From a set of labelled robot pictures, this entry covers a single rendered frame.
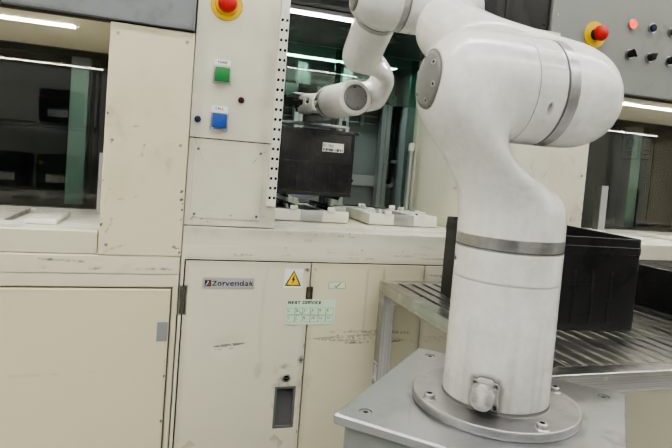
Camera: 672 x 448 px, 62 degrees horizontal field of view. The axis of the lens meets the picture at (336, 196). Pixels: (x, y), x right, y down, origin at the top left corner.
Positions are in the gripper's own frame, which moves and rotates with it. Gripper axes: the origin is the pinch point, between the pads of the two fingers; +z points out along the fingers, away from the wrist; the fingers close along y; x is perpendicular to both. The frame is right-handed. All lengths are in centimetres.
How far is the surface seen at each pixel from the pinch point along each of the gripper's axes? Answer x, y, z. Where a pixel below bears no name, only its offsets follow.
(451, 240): -31, 15, -53
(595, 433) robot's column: -43, -7, -110
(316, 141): -10.3, -1.4, -12.8
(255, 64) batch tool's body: 4.4, -24.3, -29.6
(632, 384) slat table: -45, 16, -98
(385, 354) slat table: -60, 9, -39
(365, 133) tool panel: -2, 47, 52
